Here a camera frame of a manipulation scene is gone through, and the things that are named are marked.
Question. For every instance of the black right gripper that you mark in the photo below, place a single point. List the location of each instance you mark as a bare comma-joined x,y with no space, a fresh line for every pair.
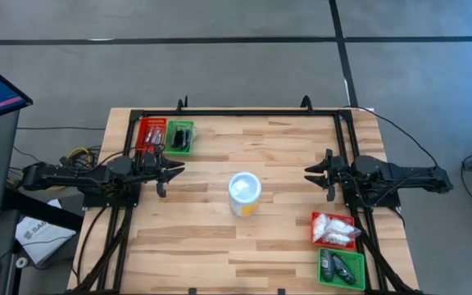
338,172

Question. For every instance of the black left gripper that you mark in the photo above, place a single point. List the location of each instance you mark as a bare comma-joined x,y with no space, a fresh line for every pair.
150,170

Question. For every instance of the clear bag of cotton balls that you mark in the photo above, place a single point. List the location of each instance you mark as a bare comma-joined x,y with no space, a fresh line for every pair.
320,226
340,226
336,239

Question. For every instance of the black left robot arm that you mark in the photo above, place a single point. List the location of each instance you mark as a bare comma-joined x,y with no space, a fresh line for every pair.
76,178

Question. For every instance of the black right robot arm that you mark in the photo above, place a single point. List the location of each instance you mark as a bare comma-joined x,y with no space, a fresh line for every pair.
404,176

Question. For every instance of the green plastic basket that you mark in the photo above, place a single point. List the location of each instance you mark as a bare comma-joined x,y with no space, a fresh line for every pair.
167,141
359,258

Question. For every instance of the red plastic basket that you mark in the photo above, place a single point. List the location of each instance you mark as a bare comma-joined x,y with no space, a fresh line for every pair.
141,141
322,247

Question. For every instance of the white wipes canister yellow label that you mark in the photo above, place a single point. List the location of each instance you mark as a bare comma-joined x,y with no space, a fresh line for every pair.
244,188

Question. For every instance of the black oval device grey label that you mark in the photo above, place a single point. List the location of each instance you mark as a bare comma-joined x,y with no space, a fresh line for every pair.
327,266

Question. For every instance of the black desk edge bar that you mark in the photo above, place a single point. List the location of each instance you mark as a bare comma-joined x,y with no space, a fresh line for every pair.
43,211

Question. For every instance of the white printed booklet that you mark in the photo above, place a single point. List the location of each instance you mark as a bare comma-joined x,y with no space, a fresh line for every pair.
45,241

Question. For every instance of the white tape roll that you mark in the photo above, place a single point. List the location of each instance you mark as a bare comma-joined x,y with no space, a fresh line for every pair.
18,262

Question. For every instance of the black aluminium table frame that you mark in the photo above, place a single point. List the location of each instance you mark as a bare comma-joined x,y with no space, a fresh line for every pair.
219,112

